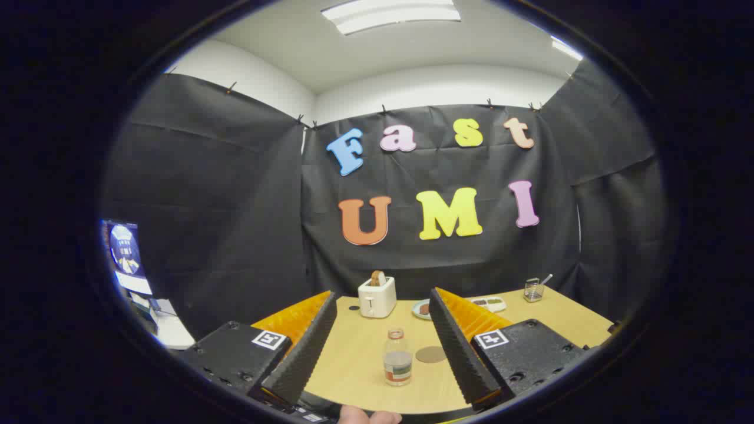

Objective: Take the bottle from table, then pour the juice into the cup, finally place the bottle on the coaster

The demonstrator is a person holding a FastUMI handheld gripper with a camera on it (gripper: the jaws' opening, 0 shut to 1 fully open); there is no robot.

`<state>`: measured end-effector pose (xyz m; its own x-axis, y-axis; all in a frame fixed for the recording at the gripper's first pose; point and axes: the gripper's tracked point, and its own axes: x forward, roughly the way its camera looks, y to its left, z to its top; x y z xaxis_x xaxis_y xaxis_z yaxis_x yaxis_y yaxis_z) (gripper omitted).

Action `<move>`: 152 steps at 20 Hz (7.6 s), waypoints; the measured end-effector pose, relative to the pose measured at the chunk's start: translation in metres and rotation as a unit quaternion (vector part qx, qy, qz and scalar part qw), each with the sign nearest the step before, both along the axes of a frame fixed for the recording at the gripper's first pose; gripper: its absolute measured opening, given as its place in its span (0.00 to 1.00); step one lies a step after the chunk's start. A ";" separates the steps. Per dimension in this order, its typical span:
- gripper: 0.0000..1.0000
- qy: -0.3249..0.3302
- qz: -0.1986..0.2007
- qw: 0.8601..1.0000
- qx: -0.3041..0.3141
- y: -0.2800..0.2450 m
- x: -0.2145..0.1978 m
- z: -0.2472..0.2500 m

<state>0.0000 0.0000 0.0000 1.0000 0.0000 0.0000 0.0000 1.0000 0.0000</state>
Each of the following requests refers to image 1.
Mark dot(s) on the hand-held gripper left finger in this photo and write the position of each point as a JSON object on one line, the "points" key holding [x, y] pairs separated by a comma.
{"points": [[306, 353]]}

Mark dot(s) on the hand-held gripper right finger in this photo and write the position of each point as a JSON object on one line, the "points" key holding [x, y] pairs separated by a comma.
{"points": [[459, 353]]}

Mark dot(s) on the round brown coaster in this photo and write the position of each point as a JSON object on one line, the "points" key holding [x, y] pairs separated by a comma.
{"points": [[429, 354]]}

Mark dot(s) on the clear plastic juice bottle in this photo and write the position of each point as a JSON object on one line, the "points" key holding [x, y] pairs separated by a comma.
{"points": [[397, 365]]}

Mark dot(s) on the wooden table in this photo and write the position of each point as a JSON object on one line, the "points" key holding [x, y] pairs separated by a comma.
{"points": [[359, 365]]}

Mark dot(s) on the white divided snack tray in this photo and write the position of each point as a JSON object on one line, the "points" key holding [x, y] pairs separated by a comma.
{"points": [[492, 304]]}

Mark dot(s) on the pale green plate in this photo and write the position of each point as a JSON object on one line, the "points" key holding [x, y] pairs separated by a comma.
{"points": [[416, 309]]}

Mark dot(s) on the white toaster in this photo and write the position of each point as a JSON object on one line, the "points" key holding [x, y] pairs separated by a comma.
{"points": [[377, 301]]}

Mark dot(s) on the toast slice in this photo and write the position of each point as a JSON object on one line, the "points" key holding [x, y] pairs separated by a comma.
{"points": [[377, 278]]}

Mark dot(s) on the metal spoon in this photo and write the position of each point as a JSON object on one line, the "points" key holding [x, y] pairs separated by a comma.
{"points": [[546, 278]]}

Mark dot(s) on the white side desk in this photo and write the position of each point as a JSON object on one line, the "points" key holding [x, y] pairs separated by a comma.
{"points": [[174, 333]]}

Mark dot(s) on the black backdrop cloth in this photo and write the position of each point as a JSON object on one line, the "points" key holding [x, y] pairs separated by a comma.
{"points": [[235, 206]]}

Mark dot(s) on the computer monitor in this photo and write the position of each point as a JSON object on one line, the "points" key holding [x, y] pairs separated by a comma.
{"points": [[125, 250]]}

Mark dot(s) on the small ceiling light panel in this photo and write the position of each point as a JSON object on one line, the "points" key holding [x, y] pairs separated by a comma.
{"points": [[566, 49]]}

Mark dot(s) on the large ceiling light panel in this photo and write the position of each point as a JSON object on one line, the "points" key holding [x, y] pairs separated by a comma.
{"points": [[389, 15]]}

